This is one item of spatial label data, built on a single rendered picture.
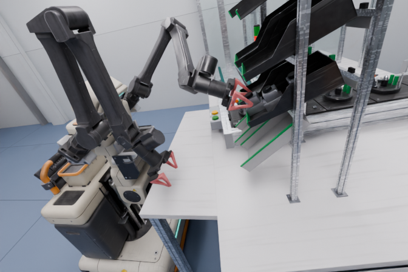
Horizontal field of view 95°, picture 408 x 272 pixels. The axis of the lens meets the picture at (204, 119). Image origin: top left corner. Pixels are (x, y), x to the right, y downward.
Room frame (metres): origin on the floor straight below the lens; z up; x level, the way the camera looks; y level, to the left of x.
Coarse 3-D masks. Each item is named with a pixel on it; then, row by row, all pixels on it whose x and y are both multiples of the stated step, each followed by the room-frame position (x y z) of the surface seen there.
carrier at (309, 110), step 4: (312, 100) 0.94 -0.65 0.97; (308, 104) 0.90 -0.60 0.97; (312, 104) 0.89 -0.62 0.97; (316, 104) 0.88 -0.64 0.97; (308, 108) 0.87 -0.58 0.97; (312, 108) 0.86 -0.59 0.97; (320, 108) 0.84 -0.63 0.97; (308, 112) 0.83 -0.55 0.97; (312, 112) 0.82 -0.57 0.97; (316, 112) 0.82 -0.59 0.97; (320, 112) 0.81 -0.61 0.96
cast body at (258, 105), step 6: (246, 96) 0.58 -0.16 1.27; (252, 96) 0.57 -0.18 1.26; (258, 96) 0.58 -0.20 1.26; (252, 102) 0.56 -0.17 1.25; (258, 102) 0.56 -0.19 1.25; (246, 108) 0.58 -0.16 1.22; (252, 108) 0.56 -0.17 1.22; (258, 108) 0.56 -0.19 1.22; (264, 108) 0.55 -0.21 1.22; (252, 114) 0.56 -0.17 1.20
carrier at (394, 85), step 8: (376, 80) 1.00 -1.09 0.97; (384, 80) 0.88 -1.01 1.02; (392, 80) 0.89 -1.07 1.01; (400, 80) 0.83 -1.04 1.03; (376, 88) 0.88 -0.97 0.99; (384, 88) 0.86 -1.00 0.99; (392, 88) 0.84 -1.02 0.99; (400, 88) 0.83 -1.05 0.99; (376, 96) 0.83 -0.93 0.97; (384, 96) 0.81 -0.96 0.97; (392, 96) 0.80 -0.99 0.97; (400, 96) 0.78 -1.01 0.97
